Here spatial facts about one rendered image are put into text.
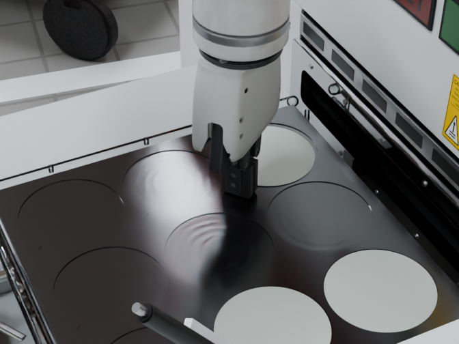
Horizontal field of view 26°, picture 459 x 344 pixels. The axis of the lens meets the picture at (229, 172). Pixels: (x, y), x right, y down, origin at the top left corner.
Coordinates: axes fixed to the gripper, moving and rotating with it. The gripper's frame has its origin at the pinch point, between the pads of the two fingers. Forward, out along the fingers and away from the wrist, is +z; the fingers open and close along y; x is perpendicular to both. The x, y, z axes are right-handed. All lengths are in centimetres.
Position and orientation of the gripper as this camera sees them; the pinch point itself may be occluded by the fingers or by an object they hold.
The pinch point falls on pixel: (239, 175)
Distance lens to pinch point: 97.5
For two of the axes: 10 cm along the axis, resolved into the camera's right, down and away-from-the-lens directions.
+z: 0.0, 7.7, 6.4
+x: 8.9, 2.9, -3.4
